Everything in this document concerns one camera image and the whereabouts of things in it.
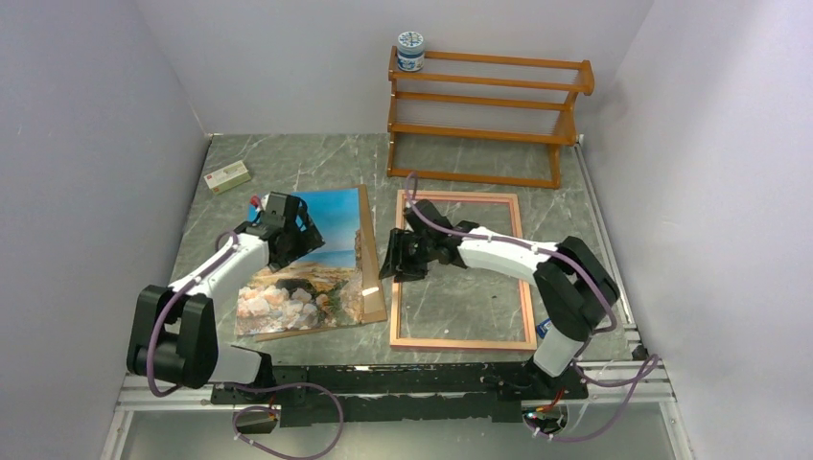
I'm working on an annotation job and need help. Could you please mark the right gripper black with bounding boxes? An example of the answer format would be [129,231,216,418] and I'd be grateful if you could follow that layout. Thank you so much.
[379,227,435,282]

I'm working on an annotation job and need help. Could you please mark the landscape beach photo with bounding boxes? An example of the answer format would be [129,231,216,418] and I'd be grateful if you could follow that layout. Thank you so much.
[235,187,363,336]

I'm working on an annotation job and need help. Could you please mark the brown frame backing board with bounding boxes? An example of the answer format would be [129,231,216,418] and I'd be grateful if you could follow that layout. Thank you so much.
[253,184,388,344]

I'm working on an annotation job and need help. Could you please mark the pink wooden picture frame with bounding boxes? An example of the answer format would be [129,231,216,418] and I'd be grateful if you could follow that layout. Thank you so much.
[388,189,539,353]

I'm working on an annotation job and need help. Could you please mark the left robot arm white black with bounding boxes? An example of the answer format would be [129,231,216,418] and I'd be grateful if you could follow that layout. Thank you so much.
[127,192,324,403]

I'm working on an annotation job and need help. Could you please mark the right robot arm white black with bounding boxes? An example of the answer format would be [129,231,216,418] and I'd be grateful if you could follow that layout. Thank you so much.
[379,199,620,398]

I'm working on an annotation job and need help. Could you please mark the small white green box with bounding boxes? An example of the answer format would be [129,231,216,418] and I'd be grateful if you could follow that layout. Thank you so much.
[203,160,250,195]

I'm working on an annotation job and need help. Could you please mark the orange wooden rack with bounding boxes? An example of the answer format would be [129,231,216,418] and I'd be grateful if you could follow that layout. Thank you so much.
[386,48,596,189]

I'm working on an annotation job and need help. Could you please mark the blue white lidded jar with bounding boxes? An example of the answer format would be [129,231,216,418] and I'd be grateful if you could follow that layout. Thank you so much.
[396,31,425,72]

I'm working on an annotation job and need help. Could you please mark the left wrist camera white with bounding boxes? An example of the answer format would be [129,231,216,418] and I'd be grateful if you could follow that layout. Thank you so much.
[249,195,265,213]

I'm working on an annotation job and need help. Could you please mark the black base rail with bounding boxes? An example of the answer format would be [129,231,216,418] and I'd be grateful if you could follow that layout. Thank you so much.
[211,361,589,427]

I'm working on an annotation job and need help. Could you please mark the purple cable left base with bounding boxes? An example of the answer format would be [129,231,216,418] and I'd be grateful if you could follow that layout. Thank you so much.
[231,381,347,460]

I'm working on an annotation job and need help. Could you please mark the blue black handled tool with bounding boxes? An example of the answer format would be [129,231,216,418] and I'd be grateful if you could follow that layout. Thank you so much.
[536,319,552,338]

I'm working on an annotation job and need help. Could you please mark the aluminium extrusion rail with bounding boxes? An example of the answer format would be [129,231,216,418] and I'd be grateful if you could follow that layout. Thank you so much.
[571,142,675,407]

